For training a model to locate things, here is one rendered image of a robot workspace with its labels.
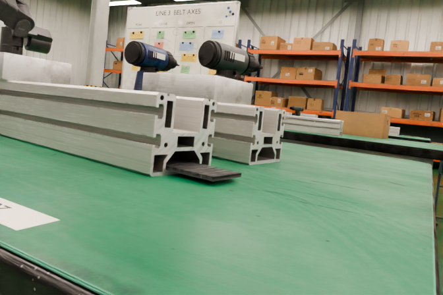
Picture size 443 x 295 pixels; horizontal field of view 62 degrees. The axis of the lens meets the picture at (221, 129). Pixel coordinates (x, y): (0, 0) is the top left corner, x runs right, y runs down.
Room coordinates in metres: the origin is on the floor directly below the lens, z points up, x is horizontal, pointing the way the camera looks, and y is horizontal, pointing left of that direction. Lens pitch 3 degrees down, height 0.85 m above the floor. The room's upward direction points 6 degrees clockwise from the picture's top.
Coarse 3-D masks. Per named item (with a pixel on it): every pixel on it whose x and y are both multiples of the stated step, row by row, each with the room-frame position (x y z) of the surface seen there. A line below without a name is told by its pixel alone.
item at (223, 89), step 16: (144, 80) 0.64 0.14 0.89; (160, 80) 0.62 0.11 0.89; (176, 80) 0.60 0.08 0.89; (192, 80) 0.58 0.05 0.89; (208, 80) 0.56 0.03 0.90; (224, 80) 0.57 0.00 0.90; (192, 96) 0.58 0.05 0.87; (208, 96) 0.56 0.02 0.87; (224, 96) 0.57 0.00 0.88; (240, 96) 0.61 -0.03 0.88
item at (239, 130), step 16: (224, 112) 0.55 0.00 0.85; (240, 112) 0.53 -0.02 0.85; (256, 112) 0.52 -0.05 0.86; (272, 112) 0.58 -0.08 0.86; (224, 128) 0.54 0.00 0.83; (240, 128) 0.53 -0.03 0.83; (256, 128) 0.53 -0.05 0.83; (272, 128) 0.58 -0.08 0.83; (224, 144) 0.54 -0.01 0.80; (240, 144) 0.53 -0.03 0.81; (256, 144) 0.53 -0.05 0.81; (272, 144) 0.57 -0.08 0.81; (240, 160) 0.52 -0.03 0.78; (256, 160) 0.53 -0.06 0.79; (272, 160) 0.57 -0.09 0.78
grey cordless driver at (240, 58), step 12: (204, 48) 0.78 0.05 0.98; (216, 48) 0.76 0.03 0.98; (228, 48) 0.79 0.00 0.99; (204, 60) 0.78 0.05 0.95; (216, 60) 0.77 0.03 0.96; (228, 60) 0.79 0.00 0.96; (240, 60) 0.81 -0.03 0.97; (252, 60) 0.85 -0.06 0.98; (216, 72) 0.81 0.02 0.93; (228, 72) 0.81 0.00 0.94; (240, 72) 0.84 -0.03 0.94
